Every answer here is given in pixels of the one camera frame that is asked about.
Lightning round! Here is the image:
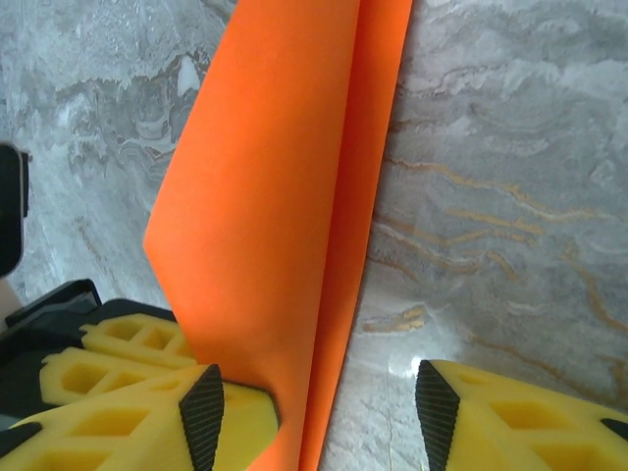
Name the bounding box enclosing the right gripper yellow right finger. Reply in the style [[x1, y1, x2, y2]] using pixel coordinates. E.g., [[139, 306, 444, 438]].
[[415, 359, 628, 471]]

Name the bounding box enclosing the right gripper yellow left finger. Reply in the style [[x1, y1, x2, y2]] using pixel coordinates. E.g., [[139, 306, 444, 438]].
[[0, 363, 226, 471]]

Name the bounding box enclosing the orange paper sheet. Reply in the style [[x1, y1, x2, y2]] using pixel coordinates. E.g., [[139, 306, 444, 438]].
[[141, 0, 413, 471]]

